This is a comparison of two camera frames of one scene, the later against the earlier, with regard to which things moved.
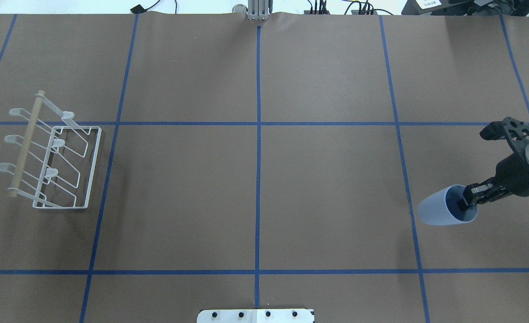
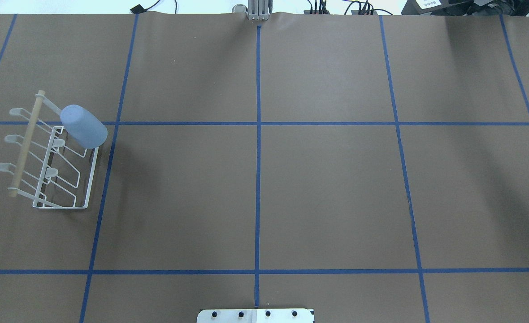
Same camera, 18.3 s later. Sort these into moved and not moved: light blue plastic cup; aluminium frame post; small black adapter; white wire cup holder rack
Moved: light blue plastic cup
Not moved: small black adapter; white wire cup holder rack; aluminium frame post
